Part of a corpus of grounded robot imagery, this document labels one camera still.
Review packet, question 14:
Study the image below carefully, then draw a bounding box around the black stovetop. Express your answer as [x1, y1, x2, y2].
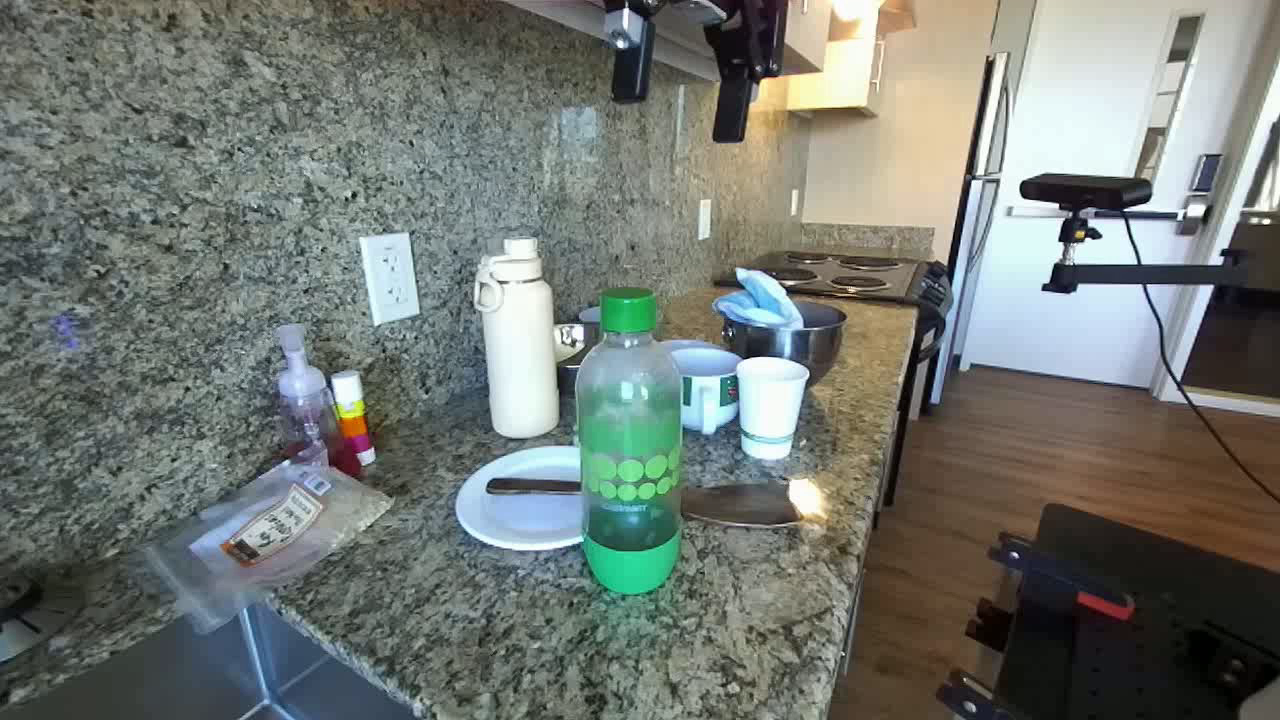
[754, 251, 936, 303]

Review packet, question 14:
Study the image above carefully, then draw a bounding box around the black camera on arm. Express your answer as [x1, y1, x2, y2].
[1021, 173, 1259, 292]

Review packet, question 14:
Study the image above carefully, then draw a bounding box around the clear plastic packet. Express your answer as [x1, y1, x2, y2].
[134, 460, 393, 631]

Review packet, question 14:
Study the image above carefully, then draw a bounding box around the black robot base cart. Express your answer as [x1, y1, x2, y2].
[936, 505, 1280, 720]

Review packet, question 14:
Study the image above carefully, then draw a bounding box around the white and blue towel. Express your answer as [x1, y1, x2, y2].
[712, 267, 804, 329]

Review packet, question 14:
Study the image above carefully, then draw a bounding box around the steel kitchen sink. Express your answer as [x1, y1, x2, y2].
[0, 607, 414, 720]

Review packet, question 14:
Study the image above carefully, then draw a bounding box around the white wall outlet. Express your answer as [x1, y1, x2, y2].
[358, 234, 418, 324]

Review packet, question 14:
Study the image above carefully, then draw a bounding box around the large steel mixing bowl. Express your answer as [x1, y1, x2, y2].
[723, 303, 844, 382]

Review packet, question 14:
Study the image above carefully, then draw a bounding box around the cream insulated water bottle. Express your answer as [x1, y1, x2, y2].
[470, 238, 558, 442]

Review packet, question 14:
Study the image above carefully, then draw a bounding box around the dark wooden spatula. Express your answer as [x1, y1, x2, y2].
[484, 475, 800, 524]

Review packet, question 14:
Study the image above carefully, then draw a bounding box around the small silver dish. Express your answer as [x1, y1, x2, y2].
[553, 308, 599, 397]

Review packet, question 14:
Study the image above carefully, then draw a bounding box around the white paper cup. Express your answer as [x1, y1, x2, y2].
[737, 356, 809, 460]

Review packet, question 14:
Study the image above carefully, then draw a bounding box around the green patterned white mug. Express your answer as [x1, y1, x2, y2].
[667, 345, 739, 437]

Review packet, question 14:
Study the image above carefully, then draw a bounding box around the white round plate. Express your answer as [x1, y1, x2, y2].
[455, 443, 583, 554]

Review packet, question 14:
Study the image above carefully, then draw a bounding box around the small red yellow bottle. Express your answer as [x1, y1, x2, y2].
[326, 371, 377, 475]

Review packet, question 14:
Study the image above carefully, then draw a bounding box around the green plastic bottle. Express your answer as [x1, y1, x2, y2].
[576, 290, 682, 598]

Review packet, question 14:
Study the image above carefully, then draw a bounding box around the small clear soap bottle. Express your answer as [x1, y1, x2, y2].
[274, 324, 326, 460]

